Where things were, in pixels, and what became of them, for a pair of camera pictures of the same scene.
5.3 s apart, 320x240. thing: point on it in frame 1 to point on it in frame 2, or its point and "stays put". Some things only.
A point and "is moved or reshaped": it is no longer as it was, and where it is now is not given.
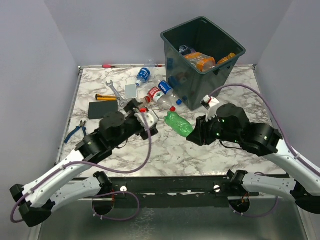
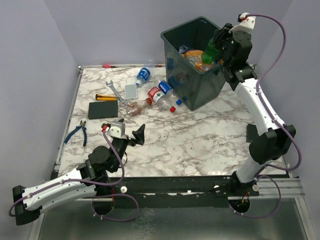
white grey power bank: x=130 y=91 stays put
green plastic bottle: x=181 y=125 to x=210 y=52
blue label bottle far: x=143 y=76 stays put
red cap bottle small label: x=144 y=101 is moved or reshaped
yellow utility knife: x=106 y=97 stays put
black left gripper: x=144 y=134 to x=139 y=135
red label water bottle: x=160 y=97 stays put
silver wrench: x=122 y=102 stays put
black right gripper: x=199 y=135 to x=222 y=33
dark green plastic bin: x=199 y=57 stays put
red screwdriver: x=107 y=66 stays put
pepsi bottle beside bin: x=167 y=89 stays put
